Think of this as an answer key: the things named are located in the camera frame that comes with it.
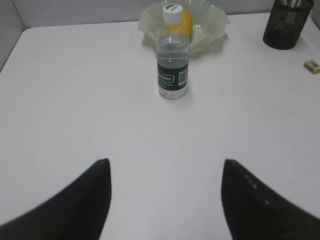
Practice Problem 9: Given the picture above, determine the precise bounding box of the black mesh pen holder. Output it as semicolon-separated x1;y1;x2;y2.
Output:
262;0;315;50

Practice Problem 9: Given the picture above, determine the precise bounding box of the yellow eraser with barcode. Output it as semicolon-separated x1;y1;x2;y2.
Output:
303;59;320;75

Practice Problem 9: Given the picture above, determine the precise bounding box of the clear water bottle green label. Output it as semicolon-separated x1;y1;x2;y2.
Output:
156;3;190;100

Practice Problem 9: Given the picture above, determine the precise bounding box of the yellow mango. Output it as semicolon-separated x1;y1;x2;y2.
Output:
167;10;193;40

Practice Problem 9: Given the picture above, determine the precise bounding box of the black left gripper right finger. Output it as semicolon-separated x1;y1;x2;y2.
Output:
221;159;320;240

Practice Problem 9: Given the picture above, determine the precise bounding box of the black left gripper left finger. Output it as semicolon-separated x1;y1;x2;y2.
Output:
0;158;111;240

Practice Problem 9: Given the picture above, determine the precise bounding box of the pale green wavy glass plate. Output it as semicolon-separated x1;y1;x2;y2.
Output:
138;0;230;59

